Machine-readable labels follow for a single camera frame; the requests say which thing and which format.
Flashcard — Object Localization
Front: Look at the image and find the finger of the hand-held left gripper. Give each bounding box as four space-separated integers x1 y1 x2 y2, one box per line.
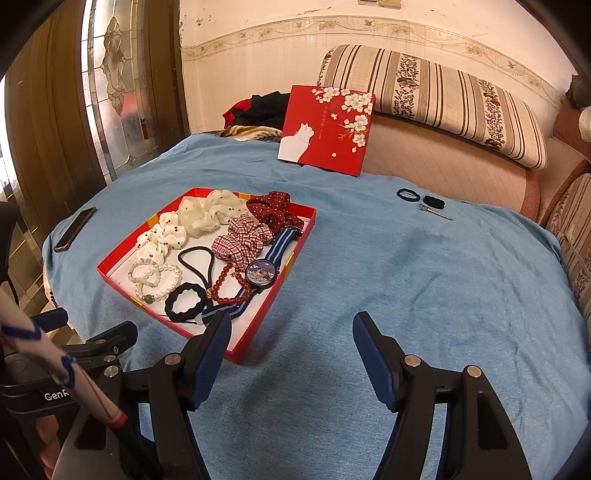
60 320 139 370
28 308 69 334

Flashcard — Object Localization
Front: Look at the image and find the beige floral cloth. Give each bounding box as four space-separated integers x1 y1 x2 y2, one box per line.
219 124 283 141

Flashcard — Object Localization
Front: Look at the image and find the wristwatch blue striped strap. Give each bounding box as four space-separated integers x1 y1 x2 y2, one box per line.
201 226 305 324

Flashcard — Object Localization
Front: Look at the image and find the striped floral armrest cushion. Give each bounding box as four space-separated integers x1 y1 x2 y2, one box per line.
540 173 591 333

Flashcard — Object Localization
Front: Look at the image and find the dark clothing pile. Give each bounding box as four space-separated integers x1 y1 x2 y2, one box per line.
222 91 291 130

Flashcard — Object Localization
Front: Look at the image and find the white black-dotted scrunchie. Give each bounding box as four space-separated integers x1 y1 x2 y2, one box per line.
136 223 188 271

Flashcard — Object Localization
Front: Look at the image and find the blue blanket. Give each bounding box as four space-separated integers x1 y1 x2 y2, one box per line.
41 134 591 480

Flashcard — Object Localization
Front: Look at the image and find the red box lid white cat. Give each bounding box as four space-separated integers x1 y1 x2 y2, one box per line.
277 85 376 178

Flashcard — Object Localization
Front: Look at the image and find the dark grey cloth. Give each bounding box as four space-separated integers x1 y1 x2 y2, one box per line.
566 74 591 109

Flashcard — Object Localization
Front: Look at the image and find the pink brown sofa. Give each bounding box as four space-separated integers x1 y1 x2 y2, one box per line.
360 106 591 227

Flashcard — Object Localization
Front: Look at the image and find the black wavy hair tie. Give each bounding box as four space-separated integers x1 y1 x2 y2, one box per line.
165 282 207 323

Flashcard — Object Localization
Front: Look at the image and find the small white bead bracelet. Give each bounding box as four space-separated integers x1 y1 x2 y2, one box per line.
128 258 162 285

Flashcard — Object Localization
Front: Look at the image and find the dark red polka-dot scrunchie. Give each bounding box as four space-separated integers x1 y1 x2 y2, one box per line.
246 191 306 236

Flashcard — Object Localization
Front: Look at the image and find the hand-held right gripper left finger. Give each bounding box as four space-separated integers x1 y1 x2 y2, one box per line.
58 310 232 480

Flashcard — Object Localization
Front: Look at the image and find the wooden stained glass door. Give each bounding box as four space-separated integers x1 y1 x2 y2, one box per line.
4 0 190 227

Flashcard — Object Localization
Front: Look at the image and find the black smartphone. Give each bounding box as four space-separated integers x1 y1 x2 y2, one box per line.
54 206 99 253

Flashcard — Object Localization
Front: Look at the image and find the red gift box tray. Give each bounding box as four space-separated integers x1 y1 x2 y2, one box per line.
96 187 317 364

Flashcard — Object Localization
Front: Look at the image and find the black cord hair tie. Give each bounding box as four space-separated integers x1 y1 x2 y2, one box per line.
178 246 220 305

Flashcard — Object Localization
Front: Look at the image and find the large pearl bracelet green bead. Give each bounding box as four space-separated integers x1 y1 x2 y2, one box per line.
135 263 183 304

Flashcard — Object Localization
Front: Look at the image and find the metal hair clip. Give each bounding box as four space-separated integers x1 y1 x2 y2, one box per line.
418 203 454 221

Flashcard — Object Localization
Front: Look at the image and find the red white plaid scrunchie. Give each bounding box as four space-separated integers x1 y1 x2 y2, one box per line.
211 217 274 269

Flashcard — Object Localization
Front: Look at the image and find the cream dotted scrunchie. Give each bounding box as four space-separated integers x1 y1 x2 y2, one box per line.
178 189 250 239

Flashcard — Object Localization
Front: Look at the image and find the long striped floral cushion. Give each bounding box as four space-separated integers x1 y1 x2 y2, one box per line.
318 45 548 171

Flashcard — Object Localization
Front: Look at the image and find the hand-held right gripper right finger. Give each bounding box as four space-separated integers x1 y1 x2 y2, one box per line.
353 311 534 480

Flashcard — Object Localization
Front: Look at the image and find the person's left hand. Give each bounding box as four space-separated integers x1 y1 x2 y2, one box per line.
37 413 63 467

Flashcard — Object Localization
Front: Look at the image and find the white red braided cable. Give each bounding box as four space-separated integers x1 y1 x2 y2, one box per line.
0 288 162 480

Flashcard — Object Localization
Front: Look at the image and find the red bead bracelet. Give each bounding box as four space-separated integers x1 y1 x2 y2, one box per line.
210 262 252 306

